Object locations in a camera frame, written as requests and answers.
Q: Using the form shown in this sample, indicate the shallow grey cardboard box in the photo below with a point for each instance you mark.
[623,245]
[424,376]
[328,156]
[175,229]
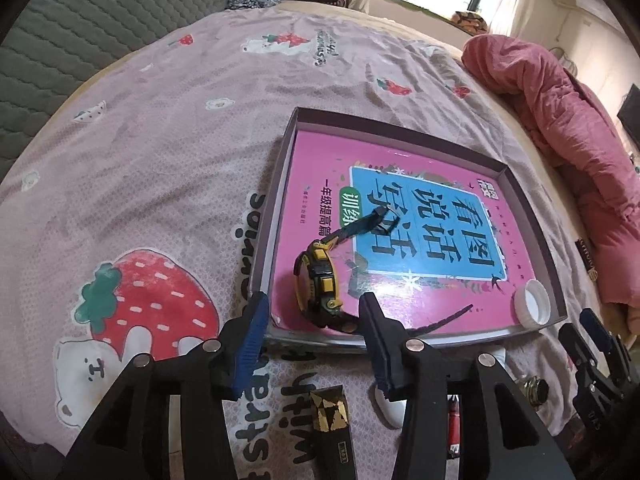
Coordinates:
[272,210]

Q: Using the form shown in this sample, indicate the small black box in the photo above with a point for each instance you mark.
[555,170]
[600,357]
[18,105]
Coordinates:
[587,260]

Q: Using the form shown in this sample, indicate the strawberry printed bedsheet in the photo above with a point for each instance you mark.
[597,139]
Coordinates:
[175,160]

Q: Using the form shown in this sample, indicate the yellow and black wristwatch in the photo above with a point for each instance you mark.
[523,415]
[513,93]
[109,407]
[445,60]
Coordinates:
[320,280]

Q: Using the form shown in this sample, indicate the white air conditioner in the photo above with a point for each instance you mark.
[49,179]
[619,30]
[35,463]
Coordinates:
[597,7]

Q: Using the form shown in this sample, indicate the black and gold slim box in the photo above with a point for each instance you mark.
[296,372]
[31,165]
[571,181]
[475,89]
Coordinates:
[332,440]

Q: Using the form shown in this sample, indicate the black television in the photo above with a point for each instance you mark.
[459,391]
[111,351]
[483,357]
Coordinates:
[631,110]

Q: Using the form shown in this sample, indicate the red and black lighter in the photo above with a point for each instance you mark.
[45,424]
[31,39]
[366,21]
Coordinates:
[454,425]

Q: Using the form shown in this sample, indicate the orange patterned pillow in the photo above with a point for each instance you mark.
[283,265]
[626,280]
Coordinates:
[469,21]

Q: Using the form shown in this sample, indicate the pink quilt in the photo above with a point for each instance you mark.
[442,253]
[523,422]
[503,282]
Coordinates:
[575,135]

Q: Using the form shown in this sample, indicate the white bottle cap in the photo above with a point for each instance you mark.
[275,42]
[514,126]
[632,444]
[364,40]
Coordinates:
[531,305]

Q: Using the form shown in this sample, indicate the grey quilted headboard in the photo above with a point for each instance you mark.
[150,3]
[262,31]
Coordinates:
[100,25]

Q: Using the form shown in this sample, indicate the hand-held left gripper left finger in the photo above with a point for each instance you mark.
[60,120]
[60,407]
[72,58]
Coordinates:
[252,340]

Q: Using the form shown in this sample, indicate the white oval case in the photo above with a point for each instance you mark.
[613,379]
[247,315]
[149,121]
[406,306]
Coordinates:
[390,412]

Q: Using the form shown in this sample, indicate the pink and blue book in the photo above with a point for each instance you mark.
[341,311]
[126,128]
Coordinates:
[320,170]

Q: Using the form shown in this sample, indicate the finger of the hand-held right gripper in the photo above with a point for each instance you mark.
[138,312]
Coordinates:
[595,322]
[580,355]

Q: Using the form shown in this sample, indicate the dark patterned cloth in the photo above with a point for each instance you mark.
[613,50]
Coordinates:
[250,1]

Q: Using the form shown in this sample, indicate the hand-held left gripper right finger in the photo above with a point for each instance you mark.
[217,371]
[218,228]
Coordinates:
[380,355]

